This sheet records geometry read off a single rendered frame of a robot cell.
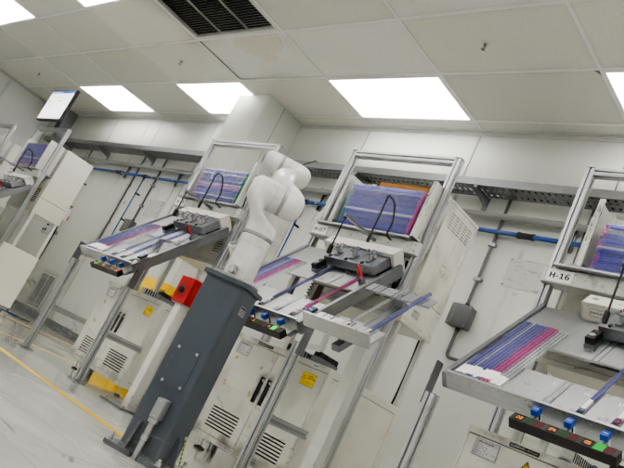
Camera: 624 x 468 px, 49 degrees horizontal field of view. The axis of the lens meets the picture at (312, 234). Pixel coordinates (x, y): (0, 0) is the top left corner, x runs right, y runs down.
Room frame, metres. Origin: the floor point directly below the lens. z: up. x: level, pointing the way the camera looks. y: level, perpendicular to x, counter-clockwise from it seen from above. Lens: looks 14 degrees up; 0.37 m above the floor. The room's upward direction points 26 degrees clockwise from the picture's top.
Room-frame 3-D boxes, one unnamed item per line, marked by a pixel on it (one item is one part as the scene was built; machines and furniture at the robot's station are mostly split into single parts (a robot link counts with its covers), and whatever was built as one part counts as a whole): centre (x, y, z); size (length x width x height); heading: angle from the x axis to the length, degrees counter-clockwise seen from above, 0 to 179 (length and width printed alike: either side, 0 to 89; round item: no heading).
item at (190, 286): (3.88, 0.48, 0.39); 0.24 x 0.24 x 0.78; 43
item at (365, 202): (3.54, -0.30, 1.52); 0.51 x 0.13 x 0.27; 43
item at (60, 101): (7.01, 2.96, 2.10); 0.58 x 0.14 x 0.41; 43
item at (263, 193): (2.57, 0.21, 1.00); 0.19 x 0.12 x 0.24; 98
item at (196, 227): (4.60, 0.75, 0.66); 1.01 x 0.73 x 1.31; 133
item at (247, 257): (2.57, 0.18, 0.79); 0.19 x 0.19 x 0.18
